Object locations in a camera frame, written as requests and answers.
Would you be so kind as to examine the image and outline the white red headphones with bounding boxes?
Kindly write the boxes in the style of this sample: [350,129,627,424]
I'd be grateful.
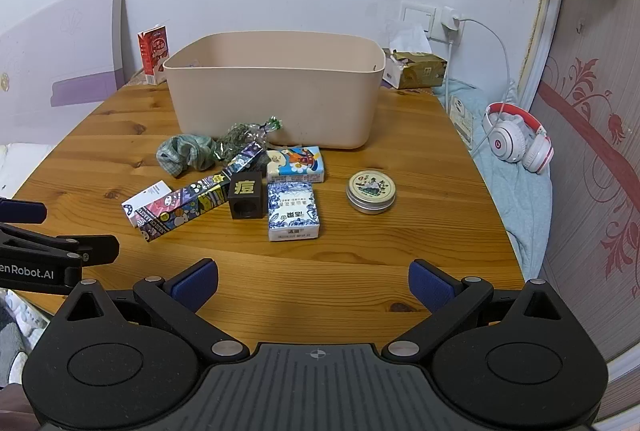
[481,102,555,175]

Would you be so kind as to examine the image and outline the floral patterned headboard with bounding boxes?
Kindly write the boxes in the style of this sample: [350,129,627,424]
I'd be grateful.
[517,0,640,414]

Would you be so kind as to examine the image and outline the white bedding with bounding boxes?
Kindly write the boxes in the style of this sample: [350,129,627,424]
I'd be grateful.
[0,144,55,204]

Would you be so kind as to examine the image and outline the cartoon printed tissue pack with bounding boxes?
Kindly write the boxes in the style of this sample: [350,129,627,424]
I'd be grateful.
[265,146,326,185]

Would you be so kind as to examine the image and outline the green checked cloth scrunchie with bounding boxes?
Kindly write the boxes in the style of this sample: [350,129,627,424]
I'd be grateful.
[156,135,219,178]

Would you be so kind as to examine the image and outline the black wooden cube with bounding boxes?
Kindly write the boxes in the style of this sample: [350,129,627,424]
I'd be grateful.
[228,171,265,220]

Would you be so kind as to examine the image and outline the light blue quilt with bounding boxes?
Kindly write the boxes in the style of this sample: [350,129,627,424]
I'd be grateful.
[432,78,554,283]

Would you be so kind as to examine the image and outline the pale rectangular phone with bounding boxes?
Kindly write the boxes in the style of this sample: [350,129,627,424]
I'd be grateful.
[448,95,475,148]

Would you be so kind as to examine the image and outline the white purple board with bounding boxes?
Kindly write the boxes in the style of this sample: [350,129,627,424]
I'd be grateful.
[0,0,126,148]

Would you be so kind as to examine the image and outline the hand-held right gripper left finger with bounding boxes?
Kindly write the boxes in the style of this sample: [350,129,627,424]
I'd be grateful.
[61,259,251,365]

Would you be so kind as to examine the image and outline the white plug charger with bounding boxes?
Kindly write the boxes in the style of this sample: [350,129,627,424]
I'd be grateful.
[440,5,466,45]

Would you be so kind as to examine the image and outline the white wall switch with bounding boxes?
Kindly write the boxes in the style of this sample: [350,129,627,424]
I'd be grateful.
[399,1,439,40]

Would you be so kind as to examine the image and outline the long cartoon printed box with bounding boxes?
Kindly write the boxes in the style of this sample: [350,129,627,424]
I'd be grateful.
[136,144,268,243]

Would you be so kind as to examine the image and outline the red drink carton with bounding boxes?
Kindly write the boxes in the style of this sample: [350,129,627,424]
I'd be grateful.
[137,24,172,86]

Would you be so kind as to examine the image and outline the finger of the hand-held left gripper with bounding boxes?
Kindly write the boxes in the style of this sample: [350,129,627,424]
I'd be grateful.
[0,223,120,266]
[0,198,48,225]

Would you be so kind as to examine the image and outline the green crinkled snack packet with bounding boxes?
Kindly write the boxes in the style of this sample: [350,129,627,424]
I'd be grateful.
[212,115,284,162]

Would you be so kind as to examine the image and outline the round metal tin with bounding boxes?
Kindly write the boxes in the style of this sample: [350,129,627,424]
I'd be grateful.
[346,170,399,216]

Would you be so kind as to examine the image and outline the small white pink box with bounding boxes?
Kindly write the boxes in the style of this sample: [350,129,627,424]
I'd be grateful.
[121,180,174,228]

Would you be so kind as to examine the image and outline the thin white cable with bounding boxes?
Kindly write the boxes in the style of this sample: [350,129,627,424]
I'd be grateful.
[462,17,512,157]

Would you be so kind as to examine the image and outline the blue white patterned box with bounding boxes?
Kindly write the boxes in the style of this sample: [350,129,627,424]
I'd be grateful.
[266,182,321,242]

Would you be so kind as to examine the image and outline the gold tissue pack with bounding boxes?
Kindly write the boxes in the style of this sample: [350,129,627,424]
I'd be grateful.
[381,24,449,90]

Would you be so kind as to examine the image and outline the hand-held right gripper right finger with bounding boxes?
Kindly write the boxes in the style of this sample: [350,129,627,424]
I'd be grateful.
[382,259,572,365]

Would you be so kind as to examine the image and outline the beige plastic storage bin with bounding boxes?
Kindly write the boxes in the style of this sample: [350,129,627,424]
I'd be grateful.
[162,31,387,151]

